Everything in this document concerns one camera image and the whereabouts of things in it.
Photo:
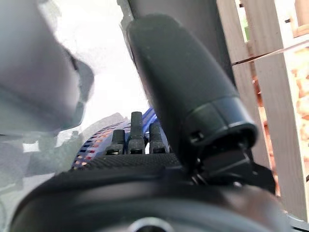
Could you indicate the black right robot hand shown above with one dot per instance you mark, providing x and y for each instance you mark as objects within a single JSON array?
[{"x": 193, "y": 96}]

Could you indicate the blue plastic shopping basket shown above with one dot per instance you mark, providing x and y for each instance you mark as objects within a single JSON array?
[{"x": 99, "y": 142}]

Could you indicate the slatted wooden crate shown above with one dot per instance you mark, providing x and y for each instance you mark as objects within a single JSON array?
[{"x": 277, "y": 108}]

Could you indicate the silver right robot leg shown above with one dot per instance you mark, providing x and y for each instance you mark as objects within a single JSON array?
[{"x": 36, "y": 72}]

